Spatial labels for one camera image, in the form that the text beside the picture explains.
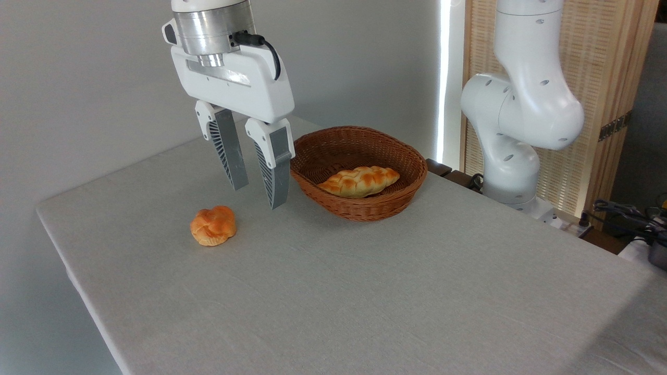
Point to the long braided bread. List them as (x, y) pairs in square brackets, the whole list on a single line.
[(359, 181)]

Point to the round orange bread roll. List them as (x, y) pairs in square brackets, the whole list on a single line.
[(212, 226)]

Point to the wooden slat folding screen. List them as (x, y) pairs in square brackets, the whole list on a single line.
[(604, 73)]

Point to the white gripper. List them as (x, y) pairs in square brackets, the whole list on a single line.
[(245, 88)]

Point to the dark wooden furniture piece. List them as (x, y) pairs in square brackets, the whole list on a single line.
[(439, 167)]

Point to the brown wicker basket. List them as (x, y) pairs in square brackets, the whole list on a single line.
[(365, 208)]

